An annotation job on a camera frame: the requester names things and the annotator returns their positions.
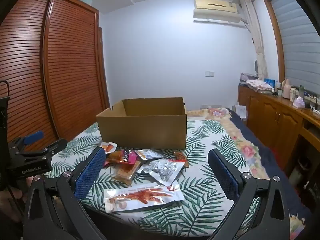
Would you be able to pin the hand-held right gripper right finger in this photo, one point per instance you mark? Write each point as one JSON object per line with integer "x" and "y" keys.
{"x": 222, "y": 175}

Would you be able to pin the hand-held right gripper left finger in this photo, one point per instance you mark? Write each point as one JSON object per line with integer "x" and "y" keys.
{"x": 90, "y": 173}

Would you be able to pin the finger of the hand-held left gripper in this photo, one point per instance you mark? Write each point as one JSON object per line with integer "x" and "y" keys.
{"x": 32, "y": 137}
{"x": 50, "y": 148}

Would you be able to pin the dark red snack packet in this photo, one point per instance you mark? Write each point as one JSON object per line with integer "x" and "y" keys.
{"x": 117, "y": 157}

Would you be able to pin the small chicken feet snack packet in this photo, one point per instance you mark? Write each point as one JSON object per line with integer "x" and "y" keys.
{"x": 108, "y": 147}

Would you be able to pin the orange snack packet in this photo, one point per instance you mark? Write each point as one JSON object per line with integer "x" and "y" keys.
{"x": 126, "y": 173}

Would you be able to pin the pink snack packet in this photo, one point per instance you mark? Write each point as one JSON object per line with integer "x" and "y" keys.
{"x": 131, "y": 157}

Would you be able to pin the brown snack packet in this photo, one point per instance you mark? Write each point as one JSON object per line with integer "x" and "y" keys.
{"x": 181, "y": 158}

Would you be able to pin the large chicken feet snack packet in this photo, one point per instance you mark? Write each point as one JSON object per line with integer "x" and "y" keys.
{"x": 142, "y": 196}

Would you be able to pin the large silver snack packet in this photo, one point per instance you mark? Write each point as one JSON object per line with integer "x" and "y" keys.
{"x": 165, "y": 170}

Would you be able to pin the small silver snack packet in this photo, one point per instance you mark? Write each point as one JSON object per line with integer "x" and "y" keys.
{"x": 148, "y": 153}

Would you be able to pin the brown cardboard box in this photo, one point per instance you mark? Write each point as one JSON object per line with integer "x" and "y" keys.
{"x": 142, "y": 130}

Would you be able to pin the person's left hand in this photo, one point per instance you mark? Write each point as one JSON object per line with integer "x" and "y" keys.
{"x": 15, "y": 200}

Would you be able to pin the floral blanket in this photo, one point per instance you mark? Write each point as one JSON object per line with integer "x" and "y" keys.
{"x": 246, "y": 150}

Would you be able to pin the leaf print bedsheet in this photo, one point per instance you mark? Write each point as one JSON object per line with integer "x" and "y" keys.
{"x": 197, "y": 200}

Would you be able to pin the dark blue quilt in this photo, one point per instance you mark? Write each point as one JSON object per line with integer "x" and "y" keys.
{"x": 272, "y": 170}

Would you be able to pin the white paper box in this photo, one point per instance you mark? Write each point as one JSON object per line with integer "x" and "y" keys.
{"x": 239, "y": 112}

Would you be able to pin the wooden louvered wardrobe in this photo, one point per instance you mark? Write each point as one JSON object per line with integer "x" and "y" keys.
{"x": 50, "y": 67}

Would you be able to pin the wooden cabinet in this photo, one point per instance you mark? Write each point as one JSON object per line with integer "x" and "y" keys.
{"x": 270, "y": 115}

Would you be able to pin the folded floral cloth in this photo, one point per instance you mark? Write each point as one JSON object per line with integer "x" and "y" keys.
{"x": 258, "y": 84}

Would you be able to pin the purple cloth bundle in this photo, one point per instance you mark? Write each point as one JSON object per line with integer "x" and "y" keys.
{"x": 247, "y": 77}

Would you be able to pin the blue box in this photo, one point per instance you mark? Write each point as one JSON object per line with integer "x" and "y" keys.
{"x": 269, "y": 81}

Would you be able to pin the purple tissue pack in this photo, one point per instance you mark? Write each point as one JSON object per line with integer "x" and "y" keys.
{"x": 299, "y": 102}

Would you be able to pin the pink kettle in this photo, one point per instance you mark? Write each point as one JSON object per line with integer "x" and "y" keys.
{"x": 286, "y": 90}

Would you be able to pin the white cup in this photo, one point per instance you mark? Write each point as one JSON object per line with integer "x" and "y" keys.
{"x": 293, "y": 94}

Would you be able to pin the small white fan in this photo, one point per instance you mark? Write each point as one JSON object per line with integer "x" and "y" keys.
{"x": 257, "y": 68}

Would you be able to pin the green cap bottle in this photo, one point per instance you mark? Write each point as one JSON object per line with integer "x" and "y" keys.
{"x": 301, "y": 92}

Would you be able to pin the white power strip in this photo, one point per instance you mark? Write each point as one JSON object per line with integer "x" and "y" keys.
{"x": 312, "y": 99}

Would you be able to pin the cream curtain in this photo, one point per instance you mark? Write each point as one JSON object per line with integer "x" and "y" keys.
{"x": 257, "y": 42}

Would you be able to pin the grey window blind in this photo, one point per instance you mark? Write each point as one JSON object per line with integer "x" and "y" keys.
{"x": 297, "y": 42}

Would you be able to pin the white wall switch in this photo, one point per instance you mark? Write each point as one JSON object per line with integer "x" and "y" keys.
{"x": 209, "y": 73}

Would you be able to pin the wooden window frame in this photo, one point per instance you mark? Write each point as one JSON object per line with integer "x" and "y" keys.
{"x": 276, "y": 42}

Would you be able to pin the wall air conditioner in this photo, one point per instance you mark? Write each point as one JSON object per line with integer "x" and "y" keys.
{"x": 217, "y": 10}

